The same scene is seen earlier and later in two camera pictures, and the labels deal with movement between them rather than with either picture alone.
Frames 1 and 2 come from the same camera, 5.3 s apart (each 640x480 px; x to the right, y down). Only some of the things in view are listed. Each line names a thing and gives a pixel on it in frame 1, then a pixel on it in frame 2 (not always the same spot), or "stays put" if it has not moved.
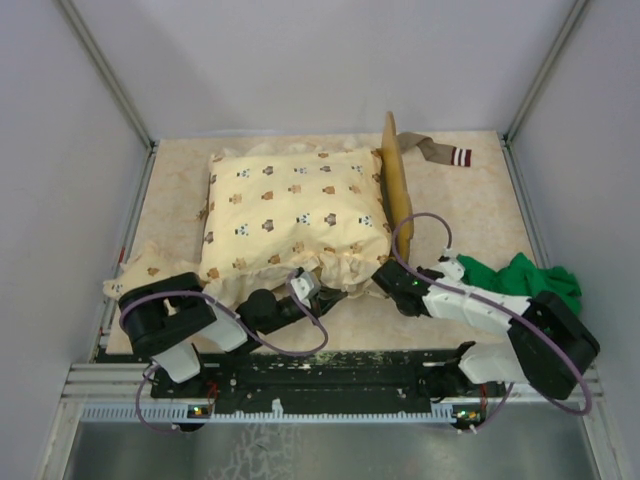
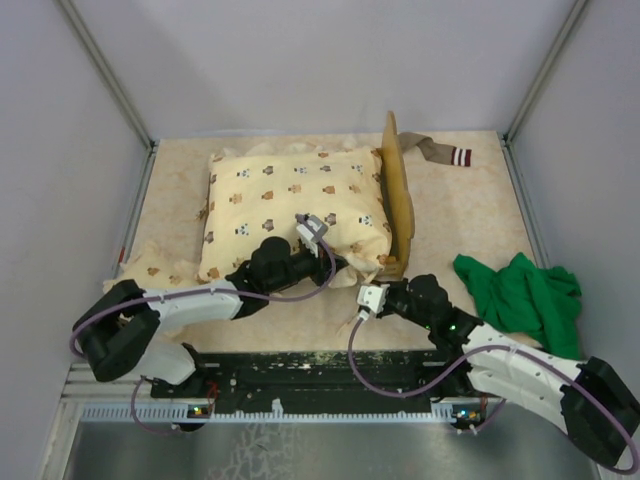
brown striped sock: [434, 152] stays put
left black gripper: [325, 300] → [322, 265]
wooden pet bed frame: [395, 189] stays put
